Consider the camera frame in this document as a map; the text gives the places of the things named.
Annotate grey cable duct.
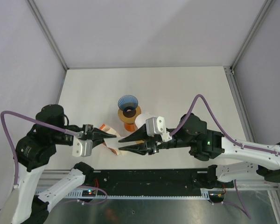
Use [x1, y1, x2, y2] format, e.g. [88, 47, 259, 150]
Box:
[62, 186, 217, 200]

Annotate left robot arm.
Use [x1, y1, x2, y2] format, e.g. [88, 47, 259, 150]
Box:
[0, 104, 115, 224]

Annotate blue glass dripper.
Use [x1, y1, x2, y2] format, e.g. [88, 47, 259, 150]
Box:
[118, 95, 138, 111]

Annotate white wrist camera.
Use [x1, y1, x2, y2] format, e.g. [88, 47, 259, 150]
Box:
[146, 116, 172, 142]
[72, 136, 93, 157]

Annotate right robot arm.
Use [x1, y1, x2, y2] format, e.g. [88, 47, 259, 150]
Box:
[118, 114, 280, 187]

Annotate wooden dripper ring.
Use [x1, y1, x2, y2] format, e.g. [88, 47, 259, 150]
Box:
[118, 105, 142, 124]

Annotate white paper coffee filter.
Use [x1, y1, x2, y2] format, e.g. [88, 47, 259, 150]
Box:
[134, 112, 157, 129]

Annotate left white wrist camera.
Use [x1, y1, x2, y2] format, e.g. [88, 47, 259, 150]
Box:
[72, 136, 93, 157]

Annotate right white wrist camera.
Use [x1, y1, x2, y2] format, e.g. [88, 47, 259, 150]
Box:
[146, 116, 172, 142]

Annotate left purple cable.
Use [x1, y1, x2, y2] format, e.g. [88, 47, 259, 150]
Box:
[0, 111, 108, 206]

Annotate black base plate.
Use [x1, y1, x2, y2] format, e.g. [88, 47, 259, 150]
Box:
[82, 168, 234, 190]

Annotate coffee filter pack orange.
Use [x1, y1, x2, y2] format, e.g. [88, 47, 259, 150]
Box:
[99, 124, 127, 156]

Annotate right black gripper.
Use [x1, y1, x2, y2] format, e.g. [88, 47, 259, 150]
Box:
[119, 123, 193, 155]

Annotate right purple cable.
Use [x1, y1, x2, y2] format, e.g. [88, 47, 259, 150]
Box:
[170, 94, 280, 219]

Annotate purple cable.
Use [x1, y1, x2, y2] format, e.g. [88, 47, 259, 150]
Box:
[0, 111, 108, 206]
[170, 94, 280, 219]

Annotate orange glass carafe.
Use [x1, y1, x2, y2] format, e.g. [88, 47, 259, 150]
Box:
[124, 123, 137, 132]

